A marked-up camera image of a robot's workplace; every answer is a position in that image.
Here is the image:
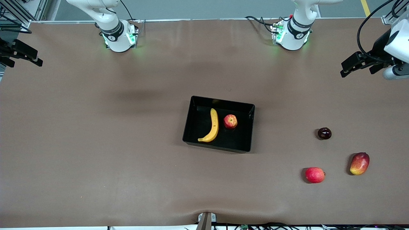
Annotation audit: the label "red yellow apple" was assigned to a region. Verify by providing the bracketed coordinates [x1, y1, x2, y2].
[223, 114, 238, 129]

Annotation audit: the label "black plastic box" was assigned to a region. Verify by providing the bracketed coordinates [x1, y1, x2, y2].
[182, 96, 255, 154]

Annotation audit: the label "yellow banana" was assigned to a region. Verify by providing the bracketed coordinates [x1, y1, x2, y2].
[197, 108, 220, 143]

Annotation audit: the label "dark purple plum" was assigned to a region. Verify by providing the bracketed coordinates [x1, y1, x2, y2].
[317, 127, 332, 140]

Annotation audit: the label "red yellow mango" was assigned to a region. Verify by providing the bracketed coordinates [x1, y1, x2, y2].
[349, 152, 370, 175]

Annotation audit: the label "red pomegranate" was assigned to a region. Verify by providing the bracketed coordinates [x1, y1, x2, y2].
[305, 167, 326, 184]

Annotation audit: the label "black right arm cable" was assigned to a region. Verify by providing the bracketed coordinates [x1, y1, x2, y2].
[0, 19, 32, 34]

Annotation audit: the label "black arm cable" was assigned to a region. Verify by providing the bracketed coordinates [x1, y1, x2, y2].
[0, 19, 32, 34]
[357, 0, 397, 63]
[391, 0, 409, 18]

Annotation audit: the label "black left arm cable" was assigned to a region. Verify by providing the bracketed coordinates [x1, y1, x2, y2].
[391, 0, 409, 18]
[357, 0, 397, 63]

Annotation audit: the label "aluminium profile frame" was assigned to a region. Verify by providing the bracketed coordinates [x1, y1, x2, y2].
[0, 0, 48, 29]

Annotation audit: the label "black left base cables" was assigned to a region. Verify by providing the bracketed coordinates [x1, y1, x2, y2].
[245, 15, 278, 34]

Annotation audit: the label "black right base cable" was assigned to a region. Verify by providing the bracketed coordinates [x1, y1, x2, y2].
[120, 0, 138, 23]

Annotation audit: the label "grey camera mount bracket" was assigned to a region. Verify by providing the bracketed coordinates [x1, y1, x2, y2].
[197, 212, 217, 230]

